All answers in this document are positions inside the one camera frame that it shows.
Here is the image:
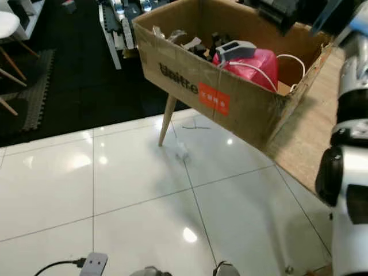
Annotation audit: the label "grey plastic device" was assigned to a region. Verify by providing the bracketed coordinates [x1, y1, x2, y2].
[216, 40, 258, 64]

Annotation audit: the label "red plastic bag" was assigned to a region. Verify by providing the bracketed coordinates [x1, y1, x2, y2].
[213, 49, 278, 93]

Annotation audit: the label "black plastic parts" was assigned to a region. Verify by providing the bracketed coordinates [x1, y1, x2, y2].
[198, 33, 225, 58]

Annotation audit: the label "white chair with wooden legs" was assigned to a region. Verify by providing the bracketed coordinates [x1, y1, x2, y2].
[0, 11, 35, 116]

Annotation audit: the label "brown printed cardboard box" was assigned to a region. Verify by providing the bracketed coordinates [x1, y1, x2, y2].
[132, 0, 335, 151]

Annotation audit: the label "black foam floor mat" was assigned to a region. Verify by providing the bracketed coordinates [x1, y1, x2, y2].
[9, 49, 56, 133]

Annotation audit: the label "light wooden table leg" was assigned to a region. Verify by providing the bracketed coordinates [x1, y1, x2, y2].
[159, 95, 177, 146]

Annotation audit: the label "black and white tracked machine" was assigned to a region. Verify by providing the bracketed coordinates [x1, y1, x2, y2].
[99, 0, 150, 70]

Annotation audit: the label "small clear plastic scrap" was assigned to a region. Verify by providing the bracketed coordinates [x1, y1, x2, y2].
[177, 144, 190, 161]

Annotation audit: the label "silver robot right leg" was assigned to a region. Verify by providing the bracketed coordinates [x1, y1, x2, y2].
[212, 262, 241, 276]

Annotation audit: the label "silver robot leg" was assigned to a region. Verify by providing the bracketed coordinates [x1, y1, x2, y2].
[130, 266, 170, 276]
[212, 262, 241, 276]

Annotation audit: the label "silver robot left leg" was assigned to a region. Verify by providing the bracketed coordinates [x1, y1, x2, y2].
[130, 266, 170, 276]

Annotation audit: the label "white cable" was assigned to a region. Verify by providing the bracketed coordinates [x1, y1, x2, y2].
[218, 55, 305, 93]

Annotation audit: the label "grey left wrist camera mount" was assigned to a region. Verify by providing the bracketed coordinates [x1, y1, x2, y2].
[80, 252, 109, 276]

